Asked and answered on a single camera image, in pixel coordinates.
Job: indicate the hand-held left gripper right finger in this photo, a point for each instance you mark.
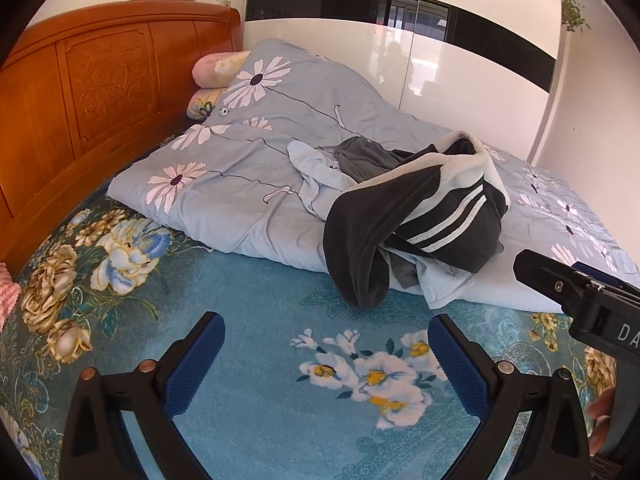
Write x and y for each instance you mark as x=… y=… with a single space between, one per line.
x=460 y=360

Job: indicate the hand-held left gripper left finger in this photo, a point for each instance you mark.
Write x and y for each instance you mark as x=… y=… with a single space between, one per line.
x=192 y=360

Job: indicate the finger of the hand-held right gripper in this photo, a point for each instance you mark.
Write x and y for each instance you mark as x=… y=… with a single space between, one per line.
x=607 y=278
x=545 y=275

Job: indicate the dark fleece jacket white stripes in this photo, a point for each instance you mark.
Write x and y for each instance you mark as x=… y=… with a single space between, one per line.
x=365 y=230

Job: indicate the person's right hand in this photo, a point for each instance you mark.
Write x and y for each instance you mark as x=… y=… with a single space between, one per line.
x=605 y=410

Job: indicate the teal floral bed blanket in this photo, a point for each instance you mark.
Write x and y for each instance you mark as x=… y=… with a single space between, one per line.
x=260 y=320

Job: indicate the blue daisy print quilt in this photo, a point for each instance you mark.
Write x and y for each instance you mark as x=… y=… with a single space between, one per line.
x=240 y=175

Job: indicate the pink knitted cloth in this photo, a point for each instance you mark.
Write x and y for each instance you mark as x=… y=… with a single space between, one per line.
x=7 y=295

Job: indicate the grey garment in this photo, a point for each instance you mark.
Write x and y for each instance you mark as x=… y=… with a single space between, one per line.
x=367 y=157

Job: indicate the light blue shirt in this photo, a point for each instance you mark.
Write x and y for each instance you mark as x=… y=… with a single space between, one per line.
x=315 y=175

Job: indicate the small white round object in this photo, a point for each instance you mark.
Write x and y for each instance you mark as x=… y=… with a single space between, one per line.
x=223 y=111

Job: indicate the green hanging plant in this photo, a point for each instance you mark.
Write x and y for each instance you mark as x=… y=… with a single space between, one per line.
x=575 y=12

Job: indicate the carved wooden headboard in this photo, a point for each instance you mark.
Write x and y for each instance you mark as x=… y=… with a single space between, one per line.
x=100 y=85

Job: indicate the white wardrobe with black stripe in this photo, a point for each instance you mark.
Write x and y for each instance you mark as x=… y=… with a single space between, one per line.
x=325 y=45

